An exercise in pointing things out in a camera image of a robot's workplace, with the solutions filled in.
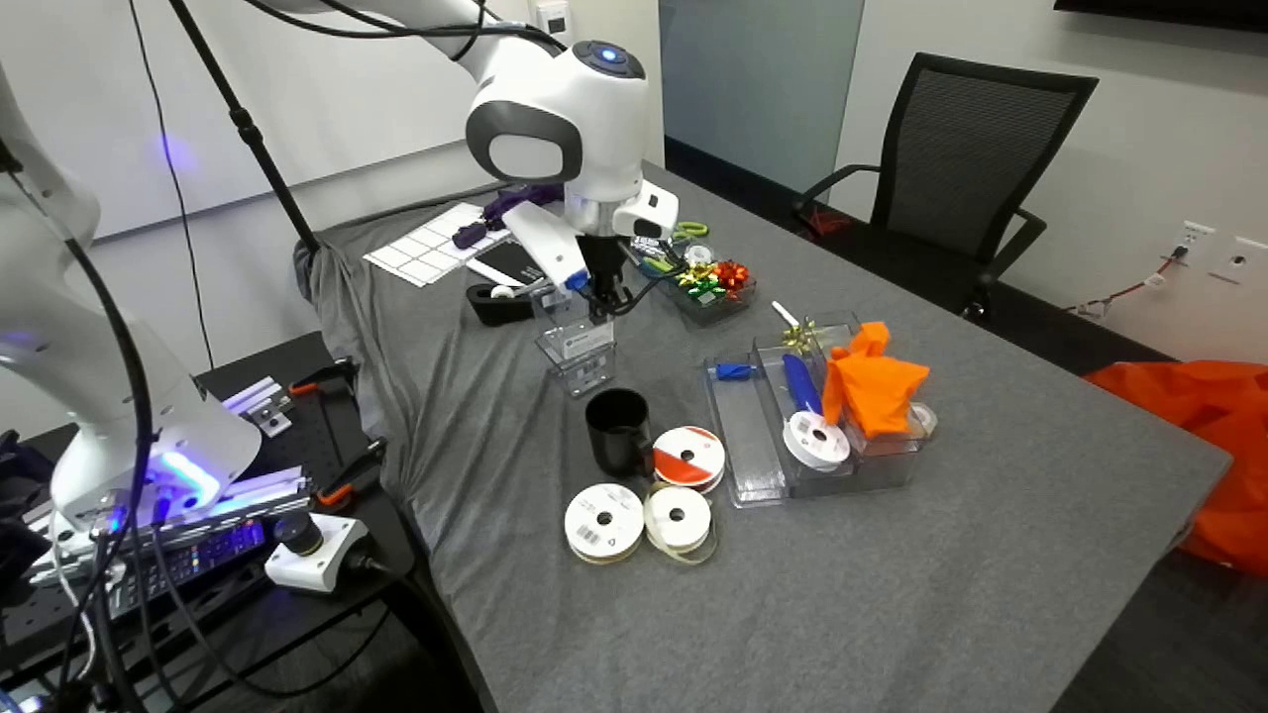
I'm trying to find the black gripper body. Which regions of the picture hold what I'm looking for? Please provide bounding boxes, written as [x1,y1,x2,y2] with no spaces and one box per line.
[579,228,641,284]

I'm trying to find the white box with black knob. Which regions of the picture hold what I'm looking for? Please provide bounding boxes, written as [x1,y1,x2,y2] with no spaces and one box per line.
[263,510,373,596]

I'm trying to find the medium white ribbon spool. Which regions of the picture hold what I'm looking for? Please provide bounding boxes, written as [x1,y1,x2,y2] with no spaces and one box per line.
[776,409,851,477]

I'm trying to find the large white ribbon spool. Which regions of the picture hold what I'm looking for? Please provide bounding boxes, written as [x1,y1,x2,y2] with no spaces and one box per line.
[559,481,652,569]

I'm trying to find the narrow clear plastic container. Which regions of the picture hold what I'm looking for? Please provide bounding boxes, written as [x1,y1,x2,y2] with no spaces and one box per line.
[703,354,792,510]

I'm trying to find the black wall television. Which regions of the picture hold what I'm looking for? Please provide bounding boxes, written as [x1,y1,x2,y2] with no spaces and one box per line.
[1049,0,1268,37]

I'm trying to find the white wall outlet plate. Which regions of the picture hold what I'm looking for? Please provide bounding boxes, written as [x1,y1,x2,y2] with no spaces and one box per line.
[1204,235,1268,289]

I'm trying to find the purple folded umbrella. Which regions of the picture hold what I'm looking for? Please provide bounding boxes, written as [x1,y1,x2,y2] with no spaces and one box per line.
[449,181,566,258]

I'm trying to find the white label sheet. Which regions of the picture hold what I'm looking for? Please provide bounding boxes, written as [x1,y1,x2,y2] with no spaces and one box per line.
[361,199,514,293]

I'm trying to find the yellow green gift bow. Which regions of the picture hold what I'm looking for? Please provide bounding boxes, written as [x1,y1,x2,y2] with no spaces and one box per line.
[656,252,726,300]

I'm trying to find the black robot cart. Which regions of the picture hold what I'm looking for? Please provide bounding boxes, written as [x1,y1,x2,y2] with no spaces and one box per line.
[0,330,467,713]

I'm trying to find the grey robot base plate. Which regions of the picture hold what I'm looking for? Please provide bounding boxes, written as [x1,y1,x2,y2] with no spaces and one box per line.
[25,458,319,627]

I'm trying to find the black mesh office chair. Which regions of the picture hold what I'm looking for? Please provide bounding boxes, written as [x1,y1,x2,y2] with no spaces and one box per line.
[790,52,1102,321]

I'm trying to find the clear plastic bin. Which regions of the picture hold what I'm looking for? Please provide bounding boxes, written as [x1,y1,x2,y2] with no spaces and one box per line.
[753,321,942,504]

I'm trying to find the yellow and white tool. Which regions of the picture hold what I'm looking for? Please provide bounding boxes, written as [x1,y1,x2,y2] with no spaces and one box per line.
[768,296,831,358]

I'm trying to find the orange plastic bag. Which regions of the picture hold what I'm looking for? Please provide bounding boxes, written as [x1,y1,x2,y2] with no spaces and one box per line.
[1083,358,1268,588]

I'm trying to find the small white ribbon spool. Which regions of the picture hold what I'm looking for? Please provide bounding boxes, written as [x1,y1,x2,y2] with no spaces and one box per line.
[641,483,723,568]

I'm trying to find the orange plastic object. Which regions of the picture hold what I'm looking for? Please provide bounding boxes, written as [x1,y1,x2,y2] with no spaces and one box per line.
[821,316,937,445]

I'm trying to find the grey tablecloth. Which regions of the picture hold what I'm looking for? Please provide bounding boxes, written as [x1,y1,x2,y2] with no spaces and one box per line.
[290,141,1238,713]

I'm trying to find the blue marker pen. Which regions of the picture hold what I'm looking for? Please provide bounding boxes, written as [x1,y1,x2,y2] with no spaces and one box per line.
[782,347,823,417]

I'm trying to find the orange handled clamp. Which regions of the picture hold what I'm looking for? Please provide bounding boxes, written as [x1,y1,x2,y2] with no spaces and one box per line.
[282,359,361,403]
[308,438,389,515]

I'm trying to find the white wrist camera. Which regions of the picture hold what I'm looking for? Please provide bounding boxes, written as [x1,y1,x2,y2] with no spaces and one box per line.
[611,177,685,246]

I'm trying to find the black cup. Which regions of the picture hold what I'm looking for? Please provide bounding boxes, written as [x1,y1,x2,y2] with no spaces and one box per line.
[582,386,656,483]

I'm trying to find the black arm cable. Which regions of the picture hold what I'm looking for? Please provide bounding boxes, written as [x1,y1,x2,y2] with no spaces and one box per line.
[245,0,574,59]

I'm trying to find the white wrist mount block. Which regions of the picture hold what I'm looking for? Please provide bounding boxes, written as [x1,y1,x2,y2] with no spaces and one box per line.
[501,199,593,296]

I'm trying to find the red and white ribbon spool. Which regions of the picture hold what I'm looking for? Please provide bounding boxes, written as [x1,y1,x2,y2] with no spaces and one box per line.
[645,420,728,495]

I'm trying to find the silver metal bracket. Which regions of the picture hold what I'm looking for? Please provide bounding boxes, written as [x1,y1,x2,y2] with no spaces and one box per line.
[216,372,296,438]

